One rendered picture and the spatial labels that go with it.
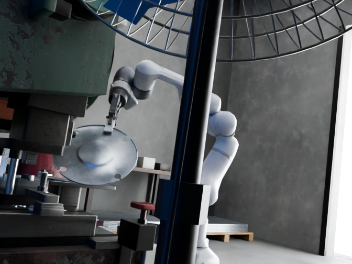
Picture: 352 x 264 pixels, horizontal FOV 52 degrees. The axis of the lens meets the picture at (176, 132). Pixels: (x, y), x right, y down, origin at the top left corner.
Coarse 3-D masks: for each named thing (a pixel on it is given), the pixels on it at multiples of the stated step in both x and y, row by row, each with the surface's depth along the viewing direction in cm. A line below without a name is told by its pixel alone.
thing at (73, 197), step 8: (48, 184) 110; (56, 184) 112; (64, 184) 113; (72, 184) 115; (80, 184) 117; (56, 192) 116; (64, 192) 116; (72, 192) 117; (80, 192) 119; (64, 200) 116; (72, 200) 117
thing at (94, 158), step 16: (80, 128) 134; (96, 128) 135; (80, 144) 128; (96, 144) 128; (112, 144) 130; (128, 144) 132; (64, 160) 121; (80, 160) 122; (96, 160) 123; (112, 160) 125; (128, 160) 126; (64, 176) 116; (80, 176) 117; (96, 176) 118; (112, 176) 120
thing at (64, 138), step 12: (24, 96) 111; (24, 108) 109; (36, 108) 107; (12, 120) 116; (24, 120) 107; (36, 120) 107; (48, 120) 109; (60, 120) 112; (12, 132) 114; (24, 132) 105; (36, 132) 107; (48, 132) 109; (60, 132) 112; (72, 132) 117; (60, 144) 112
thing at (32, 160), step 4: (24, 152) 114; (28, 152) 111; (32, 152) 111; (24, 156) 113; (28, 156) 111; (32, 156) 111; (36, 156) 113; (28, 160) 111; (32, 160) 111; (36, 160) 113
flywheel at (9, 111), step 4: (0, 100) 140; (4, 100) 142; (0, 104) 138; (4, 104) 139; (0, 108) 138; (4, 108) 139; (8, 108) 140; (0, 112) 138; (4, 112) 139; (8, 112) 140; (12, 112) 141; (0, 116) 138; (4, 116) 139; (8, 116) 140; (12, 116) 141; (4, 120) 147; (8, 120) 144
